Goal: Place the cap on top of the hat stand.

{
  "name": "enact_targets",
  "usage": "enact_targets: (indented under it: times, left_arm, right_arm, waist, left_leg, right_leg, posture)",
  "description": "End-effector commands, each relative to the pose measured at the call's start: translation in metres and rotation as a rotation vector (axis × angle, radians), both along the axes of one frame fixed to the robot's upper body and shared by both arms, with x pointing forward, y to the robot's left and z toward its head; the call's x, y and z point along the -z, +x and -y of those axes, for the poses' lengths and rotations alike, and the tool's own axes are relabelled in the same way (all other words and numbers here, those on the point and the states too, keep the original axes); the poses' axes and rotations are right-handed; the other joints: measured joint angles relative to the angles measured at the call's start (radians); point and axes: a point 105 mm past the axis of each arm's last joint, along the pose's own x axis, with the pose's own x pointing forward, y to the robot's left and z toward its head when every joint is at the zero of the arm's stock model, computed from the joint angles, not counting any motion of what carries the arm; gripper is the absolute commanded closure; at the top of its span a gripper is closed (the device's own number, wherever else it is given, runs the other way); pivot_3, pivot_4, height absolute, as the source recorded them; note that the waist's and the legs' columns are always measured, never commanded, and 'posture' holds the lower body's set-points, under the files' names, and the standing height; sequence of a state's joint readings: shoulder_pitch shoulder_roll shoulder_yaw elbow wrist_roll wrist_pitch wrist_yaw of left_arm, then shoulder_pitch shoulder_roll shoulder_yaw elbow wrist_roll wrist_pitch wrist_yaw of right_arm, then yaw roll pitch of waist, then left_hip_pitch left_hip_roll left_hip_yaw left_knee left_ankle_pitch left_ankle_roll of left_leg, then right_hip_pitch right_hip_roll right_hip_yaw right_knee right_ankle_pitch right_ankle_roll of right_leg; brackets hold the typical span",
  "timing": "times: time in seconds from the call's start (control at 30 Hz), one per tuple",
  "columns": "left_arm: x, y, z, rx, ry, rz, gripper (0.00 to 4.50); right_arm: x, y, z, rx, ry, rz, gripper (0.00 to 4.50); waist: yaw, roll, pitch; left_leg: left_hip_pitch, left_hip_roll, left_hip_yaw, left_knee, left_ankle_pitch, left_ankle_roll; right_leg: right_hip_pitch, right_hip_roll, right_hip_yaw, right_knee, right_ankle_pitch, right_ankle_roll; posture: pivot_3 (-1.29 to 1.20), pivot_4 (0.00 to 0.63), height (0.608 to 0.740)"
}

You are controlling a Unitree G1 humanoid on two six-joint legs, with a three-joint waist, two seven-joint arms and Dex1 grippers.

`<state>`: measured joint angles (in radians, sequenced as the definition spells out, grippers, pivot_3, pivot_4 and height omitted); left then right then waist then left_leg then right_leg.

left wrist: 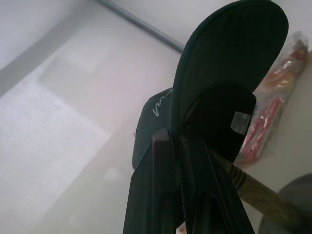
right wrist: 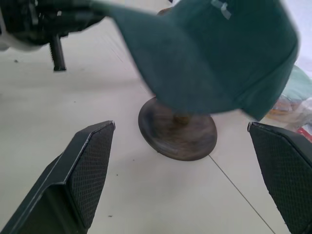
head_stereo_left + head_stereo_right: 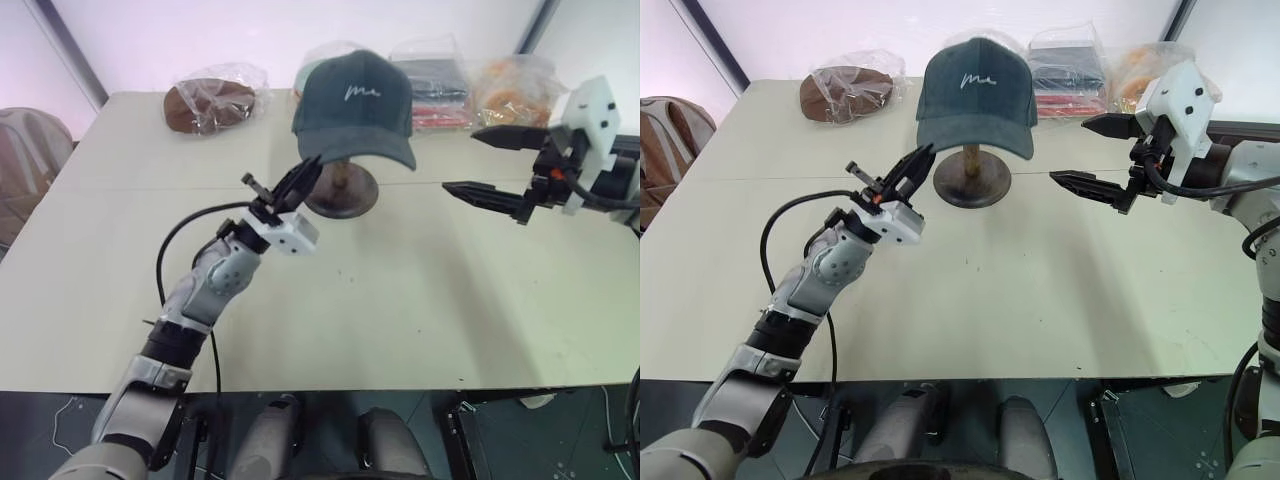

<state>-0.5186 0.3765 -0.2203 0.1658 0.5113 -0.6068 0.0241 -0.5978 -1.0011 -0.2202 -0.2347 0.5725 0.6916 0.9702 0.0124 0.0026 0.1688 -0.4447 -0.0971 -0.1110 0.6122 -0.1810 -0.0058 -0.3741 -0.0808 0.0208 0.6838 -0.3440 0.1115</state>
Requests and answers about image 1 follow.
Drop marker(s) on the grey metal bar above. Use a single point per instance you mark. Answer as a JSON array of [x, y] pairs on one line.
[[146, 25]]

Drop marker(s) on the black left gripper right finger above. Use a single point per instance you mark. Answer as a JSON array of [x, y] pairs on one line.
[[209, 202]]

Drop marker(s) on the black cap with white embroidery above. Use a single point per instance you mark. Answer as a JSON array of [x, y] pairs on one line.
[[231, 53]]

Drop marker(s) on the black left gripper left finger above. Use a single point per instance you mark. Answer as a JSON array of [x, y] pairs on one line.
[[151, 190]]

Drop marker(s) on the clear plastic bag, red contents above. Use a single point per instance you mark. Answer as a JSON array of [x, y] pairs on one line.
[[278, 80]]

